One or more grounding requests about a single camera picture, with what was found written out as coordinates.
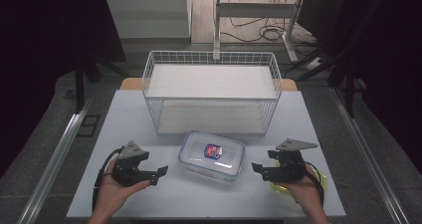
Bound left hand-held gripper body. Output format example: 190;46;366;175
110;140;157;187

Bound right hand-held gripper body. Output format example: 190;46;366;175
265;137;318;184

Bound clear food container blue lid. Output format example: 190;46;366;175
177;129;247;184

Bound white wire shelf rack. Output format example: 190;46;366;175
141;50;283;137

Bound person's left hand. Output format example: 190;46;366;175
93;157;151;218

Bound person's right hand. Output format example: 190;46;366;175
278;163;324;216

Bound wooden table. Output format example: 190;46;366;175
118;77;299;93

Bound black stand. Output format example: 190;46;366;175
73;56;131;116
284;44;367;119

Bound white power strip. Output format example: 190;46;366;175
305;57;322;73

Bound dark curtain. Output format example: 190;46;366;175
0;0;127;179
296;0;422;173

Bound white cabinet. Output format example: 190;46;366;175
104;0;192;40

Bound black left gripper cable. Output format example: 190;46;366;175
92;146;124;212

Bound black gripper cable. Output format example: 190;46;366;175
92;146;124;212
304;168;324;208

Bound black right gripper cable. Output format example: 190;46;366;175
304;168;324;208

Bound black floor frame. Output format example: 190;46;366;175
76;113;102;138

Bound metal rail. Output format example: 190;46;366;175
17;94;97;224
328;86;412;224

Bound black floor cables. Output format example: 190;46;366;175
220;0;317;45

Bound white metal desk frame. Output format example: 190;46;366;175
213;0;307;63

